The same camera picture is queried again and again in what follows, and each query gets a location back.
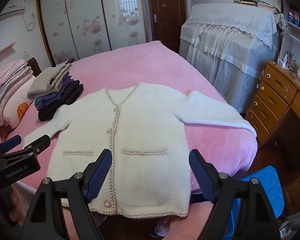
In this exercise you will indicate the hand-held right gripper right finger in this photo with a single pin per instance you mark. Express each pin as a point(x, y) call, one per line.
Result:
point(201, 175)

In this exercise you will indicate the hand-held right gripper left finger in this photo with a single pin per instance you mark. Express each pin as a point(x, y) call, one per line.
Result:
point(101, 172)

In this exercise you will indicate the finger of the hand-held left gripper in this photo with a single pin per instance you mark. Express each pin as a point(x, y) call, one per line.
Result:
point(11, 142)
point(40, 143)

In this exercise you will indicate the white fluffy cardigan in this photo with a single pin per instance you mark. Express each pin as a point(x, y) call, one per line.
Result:
point(150, 130)

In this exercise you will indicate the orange print pillow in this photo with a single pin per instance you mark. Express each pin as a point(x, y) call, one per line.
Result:
point(20, 110)

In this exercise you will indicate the folded purple garment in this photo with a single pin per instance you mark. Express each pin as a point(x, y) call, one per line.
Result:
point(52, 97)

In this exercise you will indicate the folded black garment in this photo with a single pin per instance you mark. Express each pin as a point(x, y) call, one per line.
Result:
point(67, 97)

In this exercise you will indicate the folded pink ruffled quilt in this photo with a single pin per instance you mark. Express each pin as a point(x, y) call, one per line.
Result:
point(12, 80)

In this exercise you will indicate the folded beige sweater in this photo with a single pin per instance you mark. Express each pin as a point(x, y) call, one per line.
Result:
point(50, 80)

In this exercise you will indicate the blue plastic stool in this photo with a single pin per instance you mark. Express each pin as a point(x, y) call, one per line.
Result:
point(265, 187)

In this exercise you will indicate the wooden desk with drawers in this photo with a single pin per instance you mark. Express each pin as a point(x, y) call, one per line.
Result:
point(277, 97)

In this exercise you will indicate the pink fleece bed blanket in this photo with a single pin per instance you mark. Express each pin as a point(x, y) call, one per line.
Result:
point(145, 65)

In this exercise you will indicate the floral sliding door wardrobe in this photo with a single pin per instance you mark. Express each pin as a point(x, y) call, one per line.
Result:
point(90, 17)

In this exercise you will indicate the cluster of small toiletry bottles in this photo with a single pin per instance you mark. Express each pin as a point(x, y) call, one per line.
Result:
point(293, 65)

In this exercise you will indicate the white bookshelf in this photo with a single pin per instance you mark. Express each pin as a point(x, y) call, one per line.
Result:
point(295, 40)

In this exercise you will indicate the brown wooden door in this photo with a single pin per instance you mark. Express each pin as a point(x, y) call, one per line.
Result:
point(167, 10)

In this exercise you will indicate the stack of books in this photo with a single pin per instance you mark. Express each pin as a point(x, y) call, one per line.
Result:
point(255, 2)

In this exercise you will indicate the row of shelved books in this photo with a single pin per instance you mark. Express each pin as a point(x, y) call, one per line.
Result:
point(297, 20)

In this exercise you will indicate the pink wall shelf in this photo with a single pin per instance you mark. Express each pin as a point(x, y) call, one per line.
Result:
point(3, 51)

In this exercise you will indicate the white wall air conditioner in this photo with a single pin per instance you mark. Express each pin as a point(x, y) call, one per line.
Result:
point(13, 8)

